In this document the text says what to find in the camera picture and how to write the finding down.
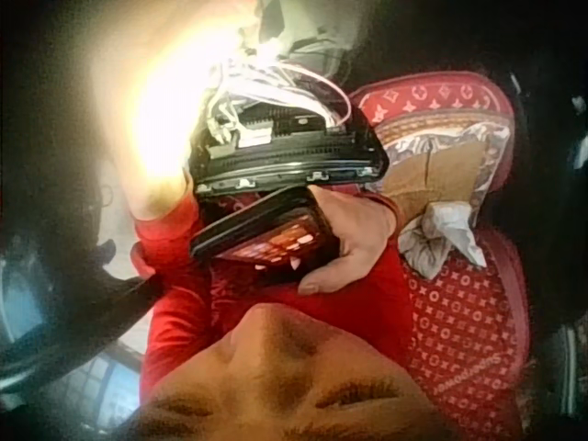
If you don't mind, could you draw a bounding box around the red patterned car seat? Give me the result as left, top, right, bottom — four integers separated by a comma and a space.
347, 71, 537, 441

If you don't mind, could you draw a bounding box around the white wire bundle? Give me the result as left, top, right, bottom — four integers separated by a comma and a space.
201, 57, 354, 144

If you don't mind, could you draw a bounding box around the white crumpled tissue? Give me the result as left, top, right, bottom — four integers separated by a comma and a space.
396, 200, 488, 281

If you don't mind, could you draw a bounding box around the person's left hand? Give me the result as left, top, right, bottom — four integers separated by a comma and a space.
127, 117, 196, 219

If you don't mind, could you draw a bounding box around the black faceplate with lit buttons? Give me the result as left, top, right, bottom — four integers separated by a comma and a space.
188, 185, 333, 273

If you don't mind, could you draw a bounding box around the person's right hand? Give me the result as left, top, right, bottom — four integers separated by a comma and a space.
297, 187, 398, 296

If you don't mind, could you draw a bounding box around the brown and silver bag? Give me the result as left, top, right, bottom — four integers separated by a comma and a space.
370, 122, 512, 220

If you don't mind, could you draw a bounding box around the black car radio unit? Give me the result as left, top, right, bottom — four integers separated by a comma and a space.
187, 75, 390, 198

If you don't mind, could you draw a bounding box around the black steering wheel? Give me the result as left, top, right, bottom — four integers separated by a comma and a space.
0, 174, 164, 391

